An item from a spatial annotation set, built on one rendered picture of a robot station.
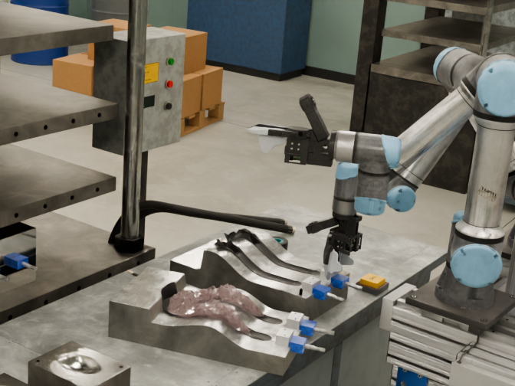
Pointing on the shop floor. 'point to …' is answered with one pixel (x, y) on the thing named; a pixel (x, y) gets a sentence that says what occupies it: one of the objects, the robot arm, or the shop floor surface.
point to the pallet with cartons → (80, 64)
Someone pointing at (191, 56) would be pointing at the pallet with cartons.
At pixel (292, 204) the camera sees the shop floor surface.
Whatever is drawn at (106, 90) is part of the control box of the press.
